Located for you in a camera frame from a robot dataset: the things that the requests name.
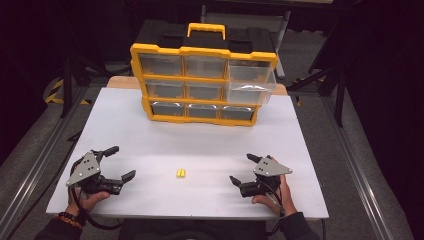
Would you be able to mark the grey metal floor rail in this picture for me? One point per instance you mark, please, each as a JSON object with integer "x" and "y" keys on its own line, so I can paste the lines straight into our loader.
{"x": 360, "y": 180}
{"x": 36, "y": 166}

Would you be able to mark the large clear plastic drawer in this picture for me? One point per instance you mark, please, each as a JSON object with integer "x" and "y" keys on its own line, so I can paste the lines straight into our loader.
{"x": 250, "y": 85}

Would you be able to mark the black metal stand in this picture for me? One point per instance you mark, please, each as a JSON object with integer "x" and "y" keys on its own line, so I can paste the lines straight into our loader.
{"x": 340, "y": 100}
{"x": 66, "y": 86}

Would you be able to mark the yellow black drawer organizer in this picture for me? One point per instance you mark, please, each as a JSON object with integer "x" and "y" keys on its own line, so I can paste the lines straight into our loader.
{"x": 203, "y": 51}

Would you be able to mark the person's right hand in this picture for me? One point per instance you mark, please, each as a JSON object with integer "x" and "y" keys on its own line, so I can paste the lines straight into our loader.
{"x": 285, "y": 200}

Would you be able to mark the yellow foam earplug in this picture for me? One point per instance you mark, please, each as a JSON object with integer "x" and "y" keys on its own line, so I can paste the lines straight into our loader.
{"x": 179, "y": 173}
{"x": 183, "y": 173}

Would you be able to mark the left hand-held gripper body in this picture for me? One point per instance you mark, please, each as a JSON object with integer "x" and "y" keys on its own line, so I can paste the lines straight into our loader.
{"x": 86, "y": 168}

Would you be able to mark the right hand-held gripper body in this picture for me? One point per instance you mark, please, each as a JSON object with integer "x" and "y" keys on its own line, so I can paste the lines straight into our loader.
{"x": 270, "y": 168}

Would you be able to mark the person's dark torso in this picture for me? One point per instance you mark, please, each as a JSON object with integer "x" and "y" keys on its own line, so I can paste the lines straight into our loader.
{"x": 186, "y": 231}

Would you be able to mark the yellow black hazard tape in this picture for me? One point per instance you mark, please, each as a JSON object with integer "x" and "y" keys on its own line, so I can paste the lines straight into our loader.
{"x": 53, "y": 95}

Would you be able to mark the set of small clear drawers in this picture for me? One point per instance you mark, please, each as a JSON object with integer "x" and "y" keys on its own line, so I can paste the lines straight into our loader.
{"x": 203, "y": 90}

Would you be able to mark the person's left hand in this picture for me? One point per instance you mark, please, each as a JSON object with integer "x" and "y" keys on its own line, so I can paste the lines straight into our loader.
{"x": 85, "y": 201}

